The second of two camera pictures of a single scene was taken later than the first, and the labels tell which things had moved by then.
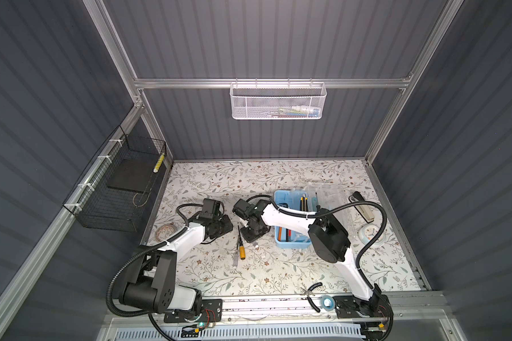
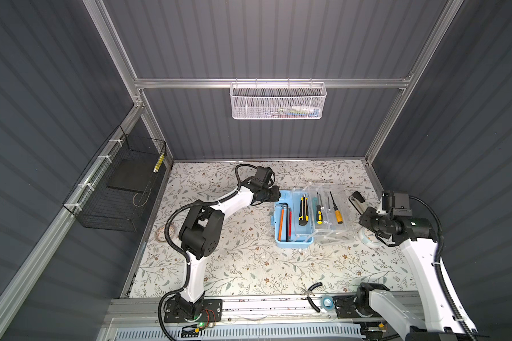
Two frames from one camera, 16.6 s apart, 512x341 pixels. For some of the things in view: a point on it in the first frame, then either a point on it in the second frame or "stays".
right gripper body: (249, 234) → (372, 220)
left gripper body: (222, 225) → (269, 194)
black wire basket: (113, 192) stays
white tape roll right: (367, 232) stays
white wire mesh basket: (277, 100) stays
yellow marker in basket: (161, 158) stays
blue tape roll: (332, 301) stays
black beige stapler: (364, 209) stays
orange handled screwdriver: (242, 248) → (338, 213)
